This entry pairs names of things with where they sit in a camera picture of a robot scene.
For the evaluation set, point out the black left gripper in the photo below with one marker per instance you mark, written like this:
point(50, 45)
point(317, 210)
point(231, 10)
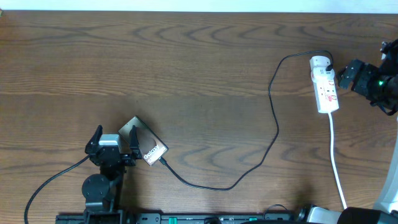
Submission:
point(111, 154)

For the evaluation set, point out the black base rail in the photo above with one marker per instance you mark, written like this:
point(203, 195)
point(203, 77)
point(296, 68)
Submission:
point(156, 218)

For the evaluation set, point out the white power strip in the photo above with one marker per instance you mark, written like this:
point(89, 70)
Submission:
point(326, 96)

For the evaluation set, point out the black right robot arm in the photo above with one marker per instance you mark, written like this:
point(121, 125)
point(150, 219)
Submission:
point(379, 86)

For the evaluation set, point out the white USB charger adapter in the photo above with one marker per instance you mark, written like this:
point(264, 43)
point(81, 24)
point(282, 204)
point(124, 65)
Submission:
point(320, 69)

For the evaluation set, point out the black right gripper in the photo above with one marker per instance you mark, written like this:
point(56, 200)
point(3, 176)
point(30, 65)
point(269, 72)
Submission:
point(368, 72)

